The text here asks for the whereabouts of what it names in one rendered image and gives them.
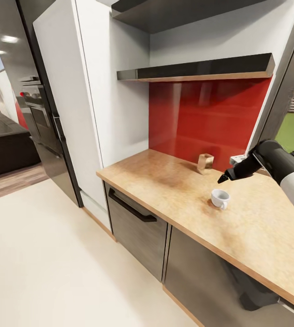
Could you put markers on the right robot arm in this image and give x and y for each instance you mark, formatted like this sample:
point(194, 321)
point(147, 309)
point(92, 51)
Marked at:
point(268, 154)

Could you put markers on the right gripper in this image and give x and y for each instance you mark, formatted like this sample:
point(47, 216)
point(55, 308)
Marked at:
point(238, 172)

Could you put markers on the oven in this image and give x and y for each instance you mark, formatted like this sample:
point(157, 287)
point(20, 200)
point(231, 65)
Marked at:
point(39, 107)

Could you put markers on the dishwasher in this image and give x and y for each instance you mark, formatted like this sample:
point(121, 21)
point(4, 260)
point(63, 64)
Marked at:
point(139, 230)

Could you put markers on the painting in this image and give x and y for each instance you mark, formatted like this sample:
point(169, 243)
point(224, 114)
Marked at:
point(20, 116)

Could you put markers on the coffee cup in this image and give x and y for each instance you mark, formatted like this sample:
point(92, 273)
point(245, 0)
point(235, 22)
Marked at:
point(220, 198)

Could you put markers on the shelf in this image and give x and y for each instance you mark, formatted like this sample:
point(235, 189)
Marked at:
point(245, 67)
point(155, 16)

